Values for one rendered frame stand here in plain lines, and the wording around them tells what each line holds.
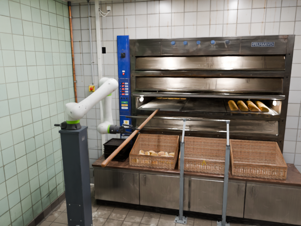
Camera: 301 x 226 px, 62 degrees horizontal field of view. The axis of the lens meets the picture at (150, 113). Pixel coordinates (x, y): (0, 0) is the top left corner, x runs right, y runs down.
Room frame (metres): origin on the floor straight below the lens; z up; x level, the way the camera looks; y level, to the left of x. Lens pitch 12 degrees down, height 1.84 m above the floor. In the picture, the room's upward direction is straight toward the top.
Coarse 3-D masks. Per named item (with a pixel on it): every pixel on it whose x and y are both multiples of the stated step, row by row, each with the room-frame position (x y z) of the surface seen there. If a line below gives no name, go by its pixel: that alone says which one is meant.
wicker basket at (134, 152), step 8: (144, 136) 3.29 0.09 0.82; (160, 136) 3.25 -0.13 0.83; (168, 136) 3.22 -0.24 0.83; (176, 136) 3.20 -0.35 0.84; (136, 144) 3.15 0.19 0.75; (144, 144) 3.26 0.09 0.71; (152, 144) 3.24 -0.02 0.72; (160, 144) 3.21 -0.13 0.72; (168, 144) 3.19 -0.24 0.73; (176, 144) 2.99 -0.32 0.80; (136, 152) 3.15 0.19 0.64; (144, 152) 3.23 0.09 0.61; (168, 152) 3.17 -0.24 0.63; (176, 152) 2.98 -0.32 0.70; (144, 160) 2.82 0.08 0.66; (152, 160) 2.80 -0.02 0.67; (160, 160) 2.78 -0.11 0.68; (168, 160) 2.76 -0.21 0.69; (176, 160) 2.98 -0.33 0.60; (168, 168) 2.76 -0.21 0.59
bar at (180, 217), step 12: (180, 120) 2.85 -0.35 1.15; (192, 120) 2.80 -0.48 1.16; (204, 120) 2.77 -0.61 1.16; (216, 120) 2.74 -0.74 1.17; (228, 120) 2.72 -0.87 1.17; (228, 132) 2.63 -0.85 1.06; (228, 144) 2.52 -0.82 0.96; (180, 156) 2.61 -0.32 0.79; (228, 156) 2.49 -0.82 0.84; (180, 168) 2.61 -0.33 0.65; (228, 168) 2.49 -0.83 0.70; (180, 180) 2.61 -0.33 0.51; (180, 192) 2.61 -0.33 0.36; (180, 204) 2.61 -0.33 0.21; (180, 216) 2.61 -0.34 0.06
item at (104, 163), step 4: (156, 112) 3.09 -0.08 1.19; (152, 116) 2.88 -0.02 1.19; (148, 120) 2.69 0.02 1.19; (144, 124) 2.52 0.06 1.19; (140, 128) 2.37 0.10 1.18; (136, 132) 2.24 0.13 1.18; (132, 136) 2.12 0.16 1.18; (128, 140) 2.02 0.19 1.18; (124, 144) 1.92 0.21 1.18; (120, 148) 1.83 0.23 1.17; (116, 152) 1.75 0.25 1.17; (112, 156) 1.68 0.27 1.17; (108, 160) 1.61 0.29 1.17; (104, 164) 1.55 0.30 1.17
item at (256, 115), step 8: (136, 112) 3.35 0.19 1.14; (144, 112) 3.32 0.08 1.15; (152, 112) 3.30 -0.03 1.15; (160, 112) 3.27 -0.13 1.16; (168, 112) 3.25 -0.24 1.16; (176, 112) 3.22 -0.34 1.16; (184, 112) 3.20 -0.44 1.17; (192, 112) 3.17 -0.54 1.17; (200, 112) 3.15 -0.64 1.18; (208, 112) 3.13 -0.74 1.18; (216, 112) 3.13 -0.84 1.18; (224, 112) 3.12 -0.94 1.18
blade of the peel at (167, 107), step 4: (148, 104) 3.67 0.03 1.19; (152, 104) 3.66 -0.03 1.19; (156, 104) 3.66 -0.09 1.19; (140, 108) 3.35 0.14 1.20; (144, 108) 3.34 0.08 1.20; (148, 108) 3.32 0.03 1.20; (152, 108) 3.31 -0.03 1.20; (156, 108) 3.30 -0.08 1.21; (160, 108) 3.28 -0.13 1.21; (164, 108) 3.40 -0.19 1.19; (168, 108) 3.39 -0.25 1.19; (172, 108) 3.39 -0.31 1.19; (176, 108) 3.39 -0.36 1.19; (180, 108) 3.34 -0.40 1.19
